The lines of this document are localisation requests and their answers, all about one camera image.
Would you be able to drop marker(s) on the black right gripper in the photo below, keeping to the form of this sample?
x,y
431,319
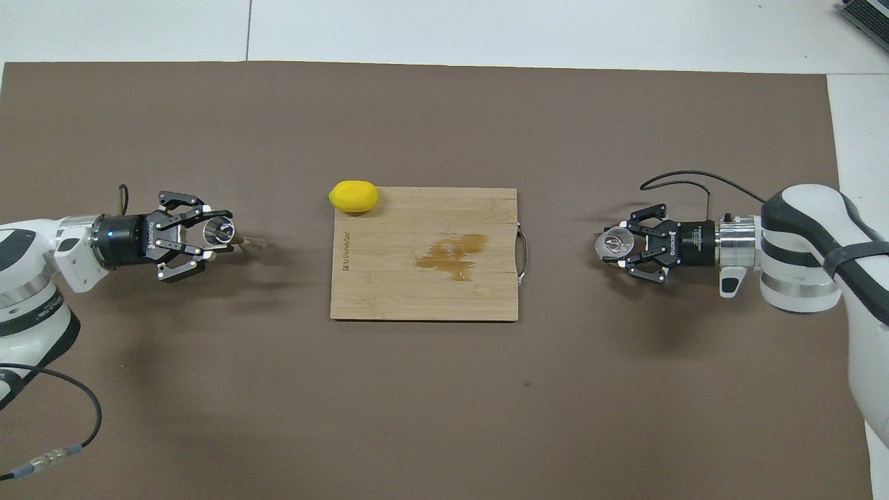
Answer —
x,y
694,243

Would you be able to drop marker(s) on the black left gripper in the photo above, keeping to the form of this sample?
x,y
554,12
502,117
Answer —
x,y
128,239

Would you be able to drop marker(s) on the steel double jigger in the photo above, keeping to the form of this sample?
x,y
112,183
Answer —
x,y
219,232

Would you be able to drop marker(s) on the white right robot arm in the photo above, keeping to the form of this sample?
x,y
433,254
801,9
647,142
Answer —
x,y
868,347

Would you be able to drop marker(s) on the yellow lemon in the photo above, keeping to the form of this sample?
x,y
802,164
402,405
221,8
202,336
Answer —
x,y
354,196

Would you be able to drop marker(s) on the wooden cutting board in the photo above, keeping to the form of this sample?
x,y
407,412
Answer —
x,y
389,278

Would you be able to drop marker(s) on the brown table mat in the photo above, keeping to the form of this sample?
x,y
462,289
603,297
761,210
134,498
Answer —
x,y
347,403

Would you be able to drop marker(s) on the grey ribbed device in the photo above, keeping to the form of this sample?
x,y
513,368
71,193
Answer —
x,y
871,12

